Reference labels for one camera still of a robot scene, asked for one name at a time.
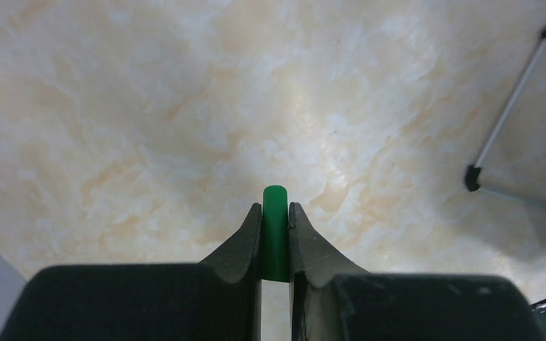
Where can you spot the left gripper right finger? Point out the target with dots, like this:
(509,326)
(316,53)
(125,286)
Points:
(335,299)

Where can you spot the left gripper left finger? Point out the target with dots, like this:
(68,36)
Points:
(217,298)

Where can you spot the green marker cap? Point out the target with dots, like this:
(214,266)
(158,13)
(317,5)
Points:
(275,248)

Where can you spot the aluminium frame rail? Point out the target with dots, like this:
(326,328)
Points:
(511,162)

